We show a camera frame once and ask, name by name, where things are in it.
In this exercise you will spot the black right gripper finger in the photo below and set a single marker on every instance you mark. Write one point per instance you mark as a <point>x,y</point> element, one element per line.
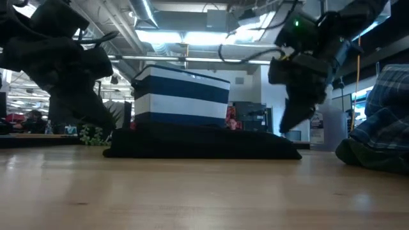
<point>295,116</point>

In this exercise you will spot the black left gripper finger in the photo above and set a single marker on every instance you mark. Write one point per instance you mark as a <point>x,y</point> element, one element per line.
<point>83,105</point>

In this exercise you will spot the dark green button shirt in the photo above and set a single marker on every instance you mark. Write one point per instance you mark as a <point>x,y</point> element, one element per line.
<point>367,156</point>

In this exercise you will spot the blue plaid shirt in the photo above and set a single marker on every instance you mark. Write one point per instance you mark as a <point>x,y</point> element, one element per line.
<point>386,111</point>

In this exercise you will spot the navy white striped fabric bin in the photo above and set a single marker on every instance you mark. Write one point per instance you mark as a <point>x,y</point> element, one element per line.
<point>179,105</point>

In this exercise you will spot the black knit garment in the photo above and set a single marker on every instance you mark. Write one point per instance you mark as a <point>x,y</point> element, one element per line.
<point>201,143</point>

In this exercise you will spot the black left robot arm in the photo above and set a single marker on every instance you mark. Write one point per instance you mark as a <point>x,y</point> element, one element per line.
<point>12,19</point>

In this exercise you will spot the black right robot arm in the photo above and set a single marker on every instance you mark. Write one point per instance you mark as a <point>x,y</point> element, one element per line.
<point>351,12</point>

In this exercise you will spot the small grey bin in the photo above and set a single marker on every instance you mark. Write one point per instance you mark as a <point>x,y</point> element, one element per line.
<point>294,135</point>

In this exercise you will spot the small green succulent plant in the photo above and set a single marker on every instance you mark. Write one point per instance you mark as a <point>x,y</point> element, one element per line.
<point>92,134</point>

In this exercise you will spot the clear spray bottle blue nozzle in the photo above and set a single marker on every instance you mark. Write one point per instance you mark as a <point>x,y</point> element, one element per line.
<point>330,127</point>

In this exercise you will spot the dark equipment cabinet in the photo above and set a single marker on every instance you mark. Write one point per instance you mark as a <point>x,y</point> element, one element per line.
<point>252,115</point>

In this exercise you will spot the person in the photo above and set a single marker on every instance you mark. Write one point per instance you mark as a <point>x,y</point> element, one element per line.
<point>33,121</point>
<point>232,124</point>

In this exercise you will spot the orange red object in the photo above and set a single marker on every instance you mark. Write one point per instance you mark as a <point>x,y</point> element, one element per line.
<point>230,113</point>

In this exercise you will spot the LED light bar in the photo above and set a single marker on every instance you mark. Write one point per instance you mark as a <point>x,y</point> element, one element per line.
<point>153,58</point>

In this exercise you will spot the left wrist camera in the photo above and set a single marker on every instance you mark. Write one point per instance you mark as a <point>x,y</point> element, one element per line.
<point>57,17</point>

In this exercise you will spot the black aluminium table frame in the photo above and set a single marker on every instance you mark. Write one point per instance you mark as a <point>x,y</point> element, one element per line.
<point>38,142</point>

